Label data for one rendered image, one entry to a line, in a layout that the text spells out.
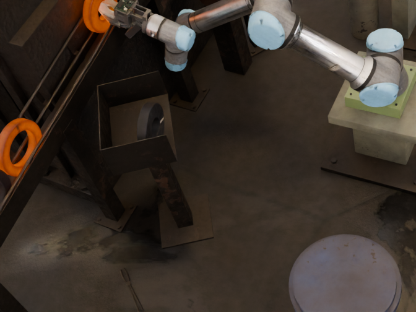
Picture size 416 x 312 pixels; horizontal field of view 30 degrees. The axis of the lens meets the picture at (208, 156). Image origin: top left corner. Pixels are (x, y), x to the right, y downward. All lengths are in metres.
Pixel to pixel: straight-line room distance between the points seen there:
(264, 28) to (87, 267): 1.19
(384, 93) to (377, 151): 0.49
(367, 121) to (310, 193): 0.39
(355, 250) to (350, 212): 0.58
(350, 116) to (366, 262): 0.65
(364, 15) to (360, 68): 0.82
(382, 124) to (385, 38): 0.31
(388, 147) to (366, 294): 0.80
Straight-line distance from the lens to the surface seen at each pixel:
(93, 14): 2.65
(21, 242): 3.18
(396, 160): 2.95
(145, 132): 2.31
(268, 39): 2.38
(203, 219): 2.95
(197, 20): 2.64
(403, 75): 2.71
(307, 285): 2.28
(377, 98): 2.52
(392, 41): 2.59
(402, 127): 2.71
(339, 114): 2.76
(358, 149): 2.98
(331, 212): 2.89
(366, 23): 3.32
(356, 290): 2.26
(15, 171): 2.51
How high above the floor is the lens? 2.48
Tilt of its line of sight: 53 degrees down
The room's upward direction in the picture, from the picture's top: 21 degrees counter-clockwise
